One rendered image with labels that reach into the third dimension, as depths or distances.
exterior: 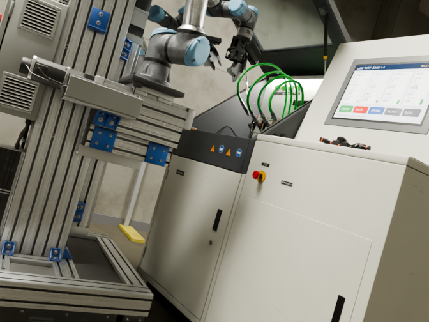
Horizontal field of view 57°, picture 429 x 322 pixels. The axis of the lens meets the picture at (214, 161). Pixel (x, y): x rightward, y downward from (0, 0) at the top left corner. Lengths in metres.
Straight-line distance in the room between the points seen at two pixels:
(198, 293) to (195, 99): 2.40
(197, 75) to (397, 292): 2.98
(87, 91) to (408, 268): 1.23
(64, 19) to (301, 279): 1.33
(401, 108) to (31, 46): 1.45
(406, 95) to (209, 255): 1.08
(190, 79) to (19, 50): 2.44
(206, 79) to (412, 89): 2.58
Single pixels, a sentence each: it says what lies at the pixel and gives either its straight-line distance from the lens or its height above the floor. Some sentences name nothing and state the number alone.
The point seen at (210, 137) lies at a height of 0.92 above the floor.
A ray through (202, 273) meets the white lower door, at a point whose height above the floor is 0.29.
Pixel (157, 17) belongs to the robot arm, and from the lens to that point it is 2.15.
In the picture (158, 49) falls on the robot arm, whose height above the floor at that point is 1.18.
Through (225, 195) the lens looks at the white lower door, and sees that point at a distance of 1.86.
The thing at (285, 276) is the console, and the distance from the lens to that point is 1.55.
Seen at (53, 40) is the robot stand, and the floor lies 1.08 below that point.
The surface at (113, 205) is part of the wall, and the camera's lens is 3.80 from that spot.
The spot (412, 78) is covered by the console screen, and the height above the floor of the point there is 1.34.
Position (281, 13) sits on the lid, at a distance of 2.33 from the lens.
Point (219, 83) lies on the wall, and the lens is 4.08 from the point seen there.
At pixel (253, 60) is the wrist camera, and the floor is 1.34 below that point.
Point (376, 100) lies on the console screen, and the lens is 1.81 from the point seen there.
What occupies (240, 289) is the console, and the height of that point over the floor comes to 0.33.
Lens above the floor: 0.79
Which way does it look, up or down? 1 degrees up
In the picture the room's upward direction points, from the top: 16 degrees clockwise
